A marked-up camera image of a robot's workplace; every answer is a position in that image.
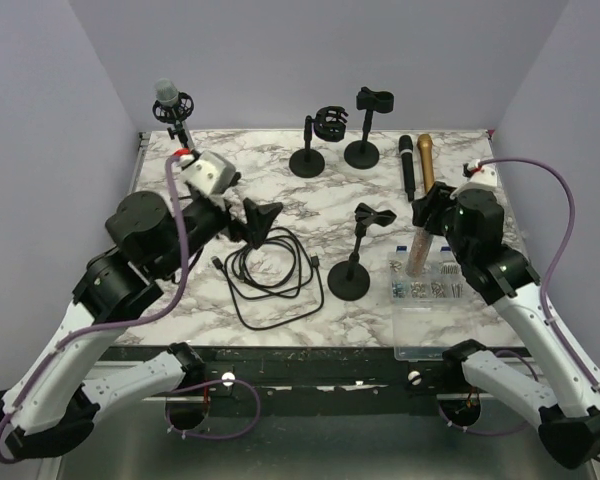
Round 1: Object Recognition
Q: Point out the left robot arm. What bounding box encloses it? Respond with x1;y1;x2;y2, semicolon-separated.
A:
0;185;283;464

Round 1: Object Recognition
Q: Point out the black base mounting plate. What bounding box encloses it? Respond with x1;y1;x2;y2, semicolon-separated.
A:
144;344;501;417

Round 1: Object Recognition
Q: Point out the black microphone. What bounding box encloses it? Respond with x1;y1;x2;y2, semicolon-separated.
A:
398;135;416;202

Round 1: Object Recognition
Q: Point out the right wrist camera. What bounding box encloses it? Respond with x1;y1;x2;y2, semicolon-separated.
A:
461;159;498;191

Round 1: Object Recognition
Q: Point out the glitter microphone silver grille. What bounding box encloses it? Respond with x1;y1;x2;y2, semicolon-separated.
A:
406;227;434;277

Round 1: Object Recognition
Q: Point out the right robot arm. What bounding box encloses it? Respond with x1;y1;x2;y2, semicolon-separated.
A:
412;182;600;469

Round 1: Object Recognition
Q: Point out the black coiled usb cable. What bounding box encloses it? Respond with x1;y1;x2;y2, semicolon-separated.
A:
210;227;325;332

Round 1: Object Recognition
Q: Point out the clear plastic screw box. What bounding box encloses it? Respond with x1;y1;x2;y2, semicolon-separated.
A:
388;245;482;361

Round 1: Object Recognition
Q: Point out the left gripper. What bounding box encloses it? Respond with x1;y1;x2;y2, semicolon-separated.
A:
157;173;284;278

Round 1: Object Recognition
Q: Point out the black clip microphone stand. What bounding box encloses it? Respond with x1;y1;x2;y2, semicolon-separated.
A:
344;87;395;170

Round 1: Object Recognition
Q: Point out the silver microphone on tripod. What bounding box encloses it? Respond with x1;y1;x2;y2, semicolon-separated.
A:
153;78;197;156

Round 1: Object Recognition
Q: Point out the purple cable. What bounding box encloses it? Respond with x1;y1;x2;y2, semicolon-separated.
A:
437;157;600;464
0;154;264;464

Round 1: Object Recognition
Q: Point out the black round base stand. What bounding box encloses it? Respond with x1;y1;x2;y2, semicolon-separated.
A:
327;203;397;301

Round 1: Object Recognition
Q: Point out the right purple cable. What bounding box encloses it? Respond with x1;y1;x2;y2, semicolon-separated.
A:
437;157;600;464

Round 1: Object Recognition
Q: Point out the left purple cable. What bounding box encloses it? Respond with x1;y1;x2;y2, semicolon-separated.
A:
0;154;264;464

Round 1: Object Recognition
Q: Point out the gold microphone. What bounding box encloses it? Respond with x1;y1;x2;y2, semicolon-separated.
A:
417;133;435;193

